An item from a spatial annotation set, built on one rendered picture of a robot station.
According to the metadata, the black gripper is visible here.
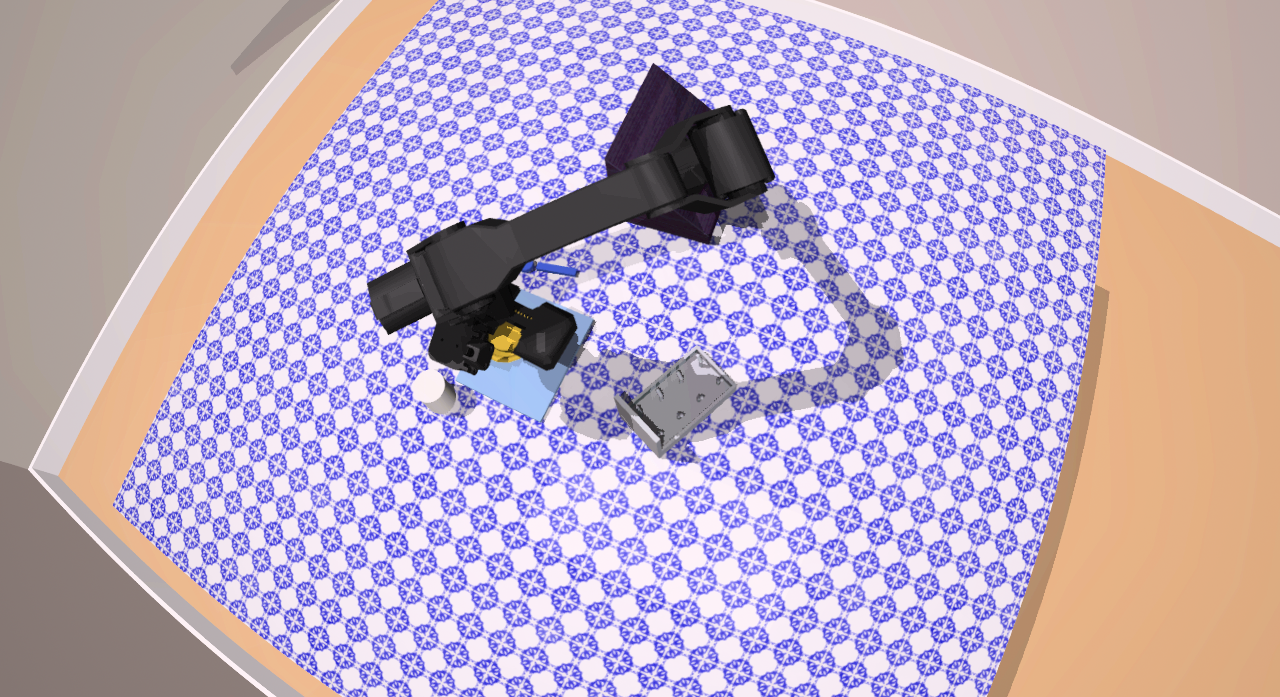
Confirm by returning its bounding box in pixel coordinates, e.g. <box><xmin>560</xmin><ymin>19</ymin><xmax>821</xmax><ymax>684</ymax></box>
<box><xmin>477</xmin><ymin>283</ymin><xmax>577</xmax><ymax>371</ymax></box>

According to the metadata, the yellow round plate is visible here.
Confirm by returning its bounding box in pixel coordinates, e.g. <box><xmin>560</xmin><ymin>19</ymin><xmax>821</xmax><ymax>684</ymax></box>
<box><xmin>489</xmin><ymin>322</ymin><xmax>522</xmax><ymax>362</ymax></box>

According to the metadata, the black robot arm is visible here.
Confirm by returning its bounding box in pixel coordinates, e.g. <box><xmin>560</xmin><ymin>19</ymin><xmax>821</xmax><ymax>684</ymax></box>
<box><xmin>367</xmin><ymin>105</ymin><xmax>774</xmax><ymax>376</ymax></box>

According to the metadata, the light blue flat rectangular mat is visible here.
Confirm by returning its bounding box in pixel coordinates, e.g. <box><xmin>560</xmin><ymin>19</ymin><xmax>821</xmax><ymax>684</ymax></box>
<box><xmin>456</xmin><ymin>289</ymin><xmax>594</xmax><ymax>423</ymax></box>

